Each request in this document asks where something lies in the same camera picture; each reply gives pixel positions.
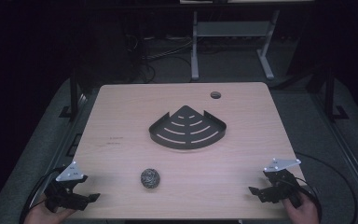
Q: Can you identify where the aluminium frame rail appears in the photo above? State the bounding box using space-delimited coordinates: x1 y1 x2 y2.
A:
310 92 358 217
42 92 89 175

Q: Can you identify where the bundle of floor cables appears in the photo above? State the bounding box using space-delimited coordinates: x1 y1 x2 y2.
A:
123 32 194 84

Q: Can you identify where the steel wool scouring ball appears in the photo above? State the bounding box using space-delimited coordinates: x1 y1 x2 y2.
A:
140 168 161 189

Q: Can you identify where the black metal post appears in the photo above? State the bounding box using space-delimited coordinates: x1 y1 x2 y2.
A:
324 66 350 123
58 68 79 121

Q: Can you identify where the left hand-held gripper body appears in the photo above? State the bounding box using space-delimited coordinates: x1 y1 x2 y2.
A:
44 161 91 214

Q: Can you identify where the black metal corner shelf rack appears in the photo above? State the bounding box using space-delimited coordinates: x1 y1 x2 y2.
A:
148 105 227 150

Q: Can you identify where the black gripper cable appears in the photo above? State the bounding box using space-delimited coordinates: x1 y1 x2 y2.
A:
19 167 67 224
294 151 358 224

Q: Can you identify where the person's right hand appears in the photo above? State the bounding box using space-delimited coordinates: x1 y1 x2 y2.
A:
281 191 320 224

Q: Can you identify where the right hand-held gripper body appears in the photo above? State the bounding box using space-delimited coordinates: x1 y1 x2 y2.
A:
258 158 306 209

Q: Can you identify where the person's left hand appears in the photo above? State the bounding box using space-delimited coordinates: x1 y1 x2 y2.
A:
23 202 76 224

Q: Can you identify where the grey metal stand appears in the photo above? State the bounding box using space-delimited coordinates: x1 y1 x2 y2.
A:
190 9 281 81

